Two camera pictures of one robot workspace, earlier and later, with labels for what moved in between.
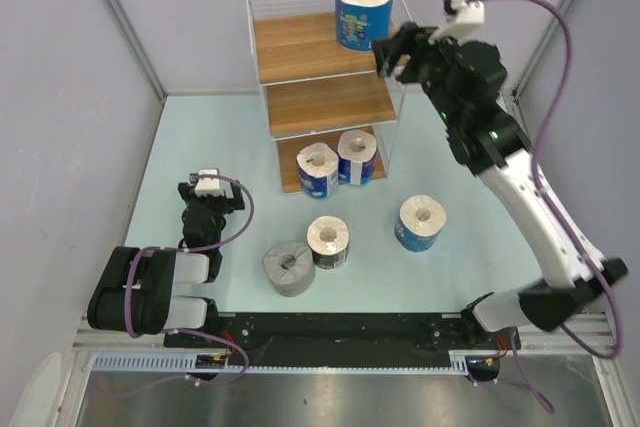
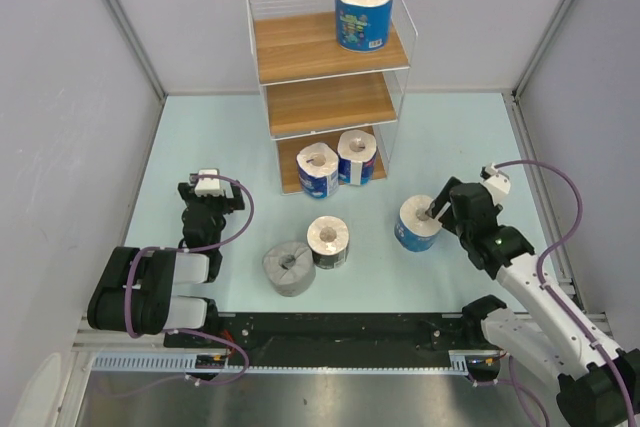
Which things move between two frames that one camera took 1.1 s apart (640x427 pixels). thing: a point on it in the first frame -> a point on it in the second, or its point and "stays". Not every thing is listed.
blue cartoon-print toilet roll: [364, 3] stays
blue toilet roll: [319, 169] stays
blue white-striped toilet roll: [357, 149] stays
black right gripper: [410, 39] -> [438, 202]
